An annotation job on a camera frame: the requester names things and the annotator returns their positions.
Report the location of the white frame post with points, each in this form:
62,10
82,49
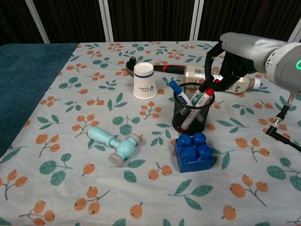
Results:
197,20
295,31
37,21
107,20

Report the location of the floral fruit print tablecloth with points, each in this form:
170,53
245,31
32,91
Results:
150,141

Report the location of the blue toy building brick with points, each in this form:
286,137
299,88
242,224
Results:
193,153

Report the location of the blue capped marker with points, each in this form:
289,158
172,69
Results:
179,92

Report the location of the black mesh pen holder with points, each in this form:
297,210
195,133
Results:
191,113

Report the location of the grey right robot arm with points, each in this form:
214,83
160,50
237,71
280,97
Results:
265,56

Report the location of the beige drink bottle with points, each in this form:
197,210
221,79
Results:
225,80

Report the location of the teal blue cloth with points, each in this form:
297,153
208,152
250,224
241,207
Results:
26,82

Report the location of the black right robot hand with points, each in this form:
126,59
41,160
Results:
225,70

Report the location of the white paper cup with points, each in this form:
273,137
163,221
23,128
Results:
144,81

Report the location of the light blue toy hammer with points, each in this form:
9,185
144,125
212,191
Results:
117,146

